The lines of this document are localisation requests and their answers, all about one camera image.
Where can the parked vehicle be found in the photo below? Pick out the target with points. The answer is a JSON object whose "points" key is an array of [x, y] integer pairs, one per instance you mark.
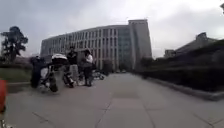
{"points": [[99, 75]]}

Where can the tall grey slab-ended building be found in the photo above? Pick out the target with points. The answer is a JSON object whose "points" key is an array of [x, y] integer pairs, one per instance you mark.
{"points": [[110, 43]]}

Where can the person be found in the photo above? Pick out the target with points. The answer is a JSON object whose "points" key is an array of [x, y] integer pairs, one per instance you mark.
{"points": [[88, 68], [72, 60], [35, 73]]}

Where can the grey paved plaza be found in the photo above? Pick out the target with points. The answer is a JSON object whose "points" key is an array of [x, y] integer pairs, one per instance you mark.
{"points": [[123, 106]]}

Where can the pushchair with white canopy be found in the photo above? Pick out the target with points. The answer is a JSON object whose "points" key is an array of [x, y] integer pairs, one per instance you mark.
{"points": [[55, 71]]}

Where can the dark hedge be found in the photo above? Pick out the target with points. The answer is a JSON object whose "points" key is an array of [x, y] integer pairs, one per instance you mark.
{"points": [[190, 71]]}

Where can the low sloped-roof building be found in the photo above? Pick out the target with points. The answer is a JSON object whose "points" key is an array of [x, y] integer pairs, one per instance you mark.
{"points": [[195, 45]]}

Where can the pale stone kerb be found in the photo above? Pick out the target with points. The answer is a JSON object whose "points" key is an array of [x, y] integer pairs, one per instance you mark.
{"points": [[193, 91]]}

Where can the grass strip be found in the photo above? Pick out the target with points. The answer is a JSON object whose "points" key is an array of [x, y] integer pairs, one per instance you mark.
{"points": [[15, 75]]}

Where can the dark tree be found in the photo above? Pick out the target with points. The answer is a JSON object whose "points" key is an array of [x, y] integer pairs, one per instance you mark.
{"points": [[14, 41]]}

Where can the robot's own part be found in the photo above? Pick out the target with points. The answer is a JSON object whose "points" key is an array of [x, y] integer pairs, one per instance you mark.
{"points": [[2, 95]]}

